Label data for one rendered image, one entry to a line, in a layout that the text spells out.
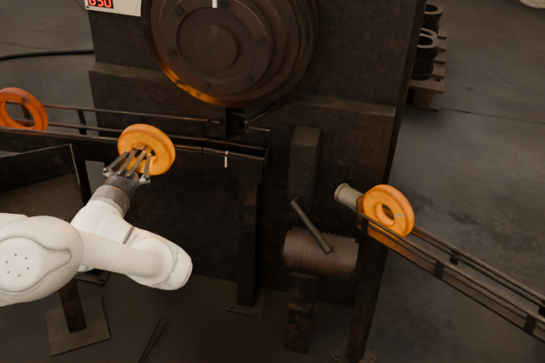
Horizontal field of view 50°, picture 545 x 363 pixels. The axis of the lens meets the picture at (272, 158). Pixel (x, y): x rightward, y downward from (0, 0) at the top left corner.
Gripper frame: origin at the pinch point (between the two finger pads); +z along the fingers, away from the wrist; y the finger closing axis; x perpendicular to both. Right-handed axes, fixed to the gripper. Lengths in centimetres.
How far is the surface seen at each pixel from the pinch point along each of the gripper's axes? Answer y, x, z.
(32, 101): -48, -8, 21
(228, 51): 20.8, 26.0, 11.0
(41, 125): -46, -17, 20
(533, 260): 135, -88, 67
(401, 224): 71, -13, 0
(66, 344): -33, -83, -17
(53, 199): -30.4, -23.9, -4.1
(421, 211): 88, -89, 85
